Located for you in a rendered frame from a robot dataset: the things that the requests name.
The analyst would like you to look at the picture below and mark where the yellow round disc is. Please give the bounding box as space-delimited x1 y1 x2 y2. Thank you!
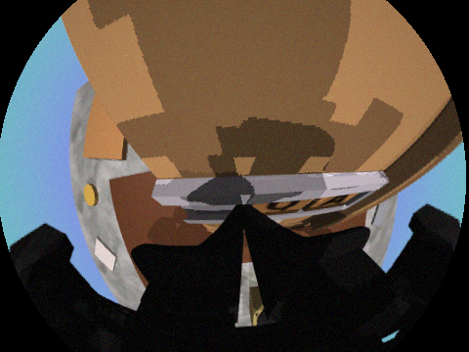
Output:
83 184 98 206

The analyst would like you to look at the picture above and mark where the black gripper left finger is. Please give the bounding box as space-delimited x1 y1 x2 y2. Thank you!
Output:
130 204 245 324

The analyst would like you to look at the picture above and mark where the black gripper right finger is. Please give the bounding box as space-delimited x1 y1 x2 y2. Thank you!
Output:
243 204 370 320

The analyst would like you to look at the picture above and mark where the tan flat rectangular card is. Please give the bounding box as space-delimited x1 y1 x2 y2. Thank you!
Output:
83 94 128 160

